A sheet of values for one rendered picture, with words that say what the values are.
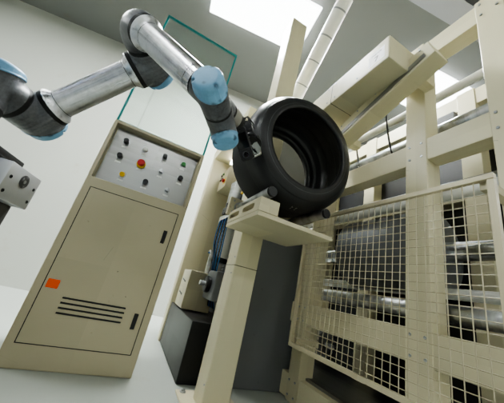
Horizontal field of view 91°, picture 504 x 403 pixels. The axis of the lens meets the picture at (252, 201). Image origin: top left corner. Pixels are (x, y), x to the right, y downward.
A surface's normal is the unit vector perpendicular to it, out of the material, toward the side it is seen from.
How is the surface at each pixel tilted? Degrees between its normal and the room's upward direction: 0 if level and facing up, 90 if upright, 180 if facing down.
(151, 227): 90
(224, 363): 90
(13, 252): 90
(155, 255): 90
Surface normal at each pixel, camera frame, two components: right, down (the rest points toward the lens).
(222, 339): 0.43, -0.22
